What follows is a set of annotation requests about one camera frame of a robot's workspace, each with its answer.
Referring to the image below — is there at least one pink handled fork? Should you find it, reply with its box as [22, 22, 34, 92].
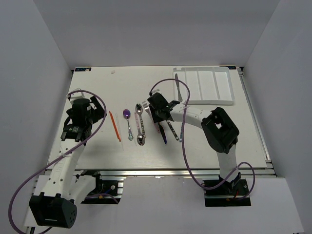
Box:
[142, 101, 160, 134]

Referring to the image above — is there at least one iridescent purple knife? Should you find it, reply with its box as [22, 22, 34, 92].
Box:
[158, 122, 167, 145]

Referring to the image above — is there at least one black patterned handle spoon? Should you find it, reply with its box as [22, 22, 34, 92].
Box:
[135, 103, 146, 146]

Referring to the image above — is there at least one black patterned handle fork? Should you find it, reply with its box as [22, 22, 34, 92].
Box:
[166, 120, 179, 141]

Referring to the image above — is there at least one teal handled fork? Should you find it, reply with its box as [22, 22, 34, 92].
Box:
[179, 127, 183, 142]

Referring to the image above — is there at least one purple bowl ornate spoon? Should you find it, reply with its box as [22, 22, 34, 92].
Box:
[122, 109, 134, 141]

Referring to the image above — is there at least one silver ornate knife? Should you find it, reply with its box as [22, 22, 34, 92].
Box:
[175, 73, 183, 103]

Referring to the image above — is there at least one white divided cutlery tray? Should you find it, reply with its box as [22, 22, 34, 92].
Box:
[173, 66, 234, 105]

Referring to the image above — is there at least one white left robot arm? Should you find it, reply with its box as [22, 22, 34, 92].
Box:
[29, 95, 107, 229]

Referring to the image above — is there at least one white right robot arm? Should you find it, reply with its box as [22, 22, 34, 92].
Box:
[147, 92, 241, 195]

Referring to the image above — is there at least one orange chopstick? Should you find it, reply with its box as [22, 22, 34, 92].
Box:
[109, 111, 121, 142]

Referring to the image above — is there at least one blue table label left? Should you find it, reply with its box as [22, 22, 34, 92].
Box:
[75, 67, 92, 72]

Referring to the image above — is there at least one blue table label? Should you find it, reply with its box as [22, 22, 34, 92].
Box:
[220, 65, 237, 70]
[75, 67, 92, 72]

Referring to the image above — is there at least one blue table label right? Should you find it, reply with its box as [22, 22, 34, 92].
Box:
[220, 65, 237, 70]

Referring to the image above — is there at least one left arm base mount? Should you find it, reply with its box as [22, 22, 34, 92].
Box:
[75, 170, 123, 205]

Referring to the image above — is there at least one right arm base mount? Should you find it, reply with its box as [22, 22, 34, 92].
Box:
[204, 179, 251, 207]

